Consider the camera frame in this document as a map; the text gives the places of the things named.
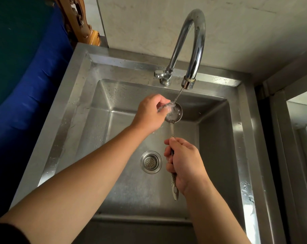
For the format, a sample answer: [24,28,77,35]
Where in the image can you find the person's right hand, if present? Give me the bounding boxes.
[164,137,209,197]

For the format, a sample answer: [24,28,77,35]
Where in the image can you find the person's left hand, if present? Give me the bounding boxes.
[130,93,171,135]

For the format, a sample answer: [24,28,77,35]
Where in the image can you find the stainless steel ladle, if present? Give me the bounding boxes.
[157,101,183,201]

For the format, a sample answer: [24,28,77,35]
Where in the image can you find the person's left forearm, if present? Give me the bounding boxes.
[0,124,152,244]

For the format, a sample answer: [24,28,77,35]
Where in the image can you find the person's right forearm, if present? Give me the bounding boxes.
[184,178,252,244]

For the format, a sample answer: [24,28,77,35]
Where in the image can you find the stainless steel sink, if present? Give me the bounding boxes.
[10,43,287,244]

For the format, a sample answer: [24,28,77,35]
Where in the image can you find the round metal sink strainer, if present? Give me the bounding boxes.
[140,150,163,174]

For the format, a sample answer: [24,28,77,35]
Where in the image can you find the chrome gooseneck faucet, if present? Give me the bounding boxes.
[154,8,206,90]

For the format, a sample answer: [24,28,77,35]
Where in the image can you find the steel counter unit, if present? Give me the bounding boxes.
[255,71,307,244]

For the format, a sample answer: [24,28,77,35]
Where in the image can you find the carved wooden furniture piece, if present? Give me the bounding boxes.
[56,0,101,46]

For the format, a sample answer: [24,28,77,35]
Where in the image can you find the blue fabric cover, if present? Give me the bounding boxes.
[0,0,74,224]

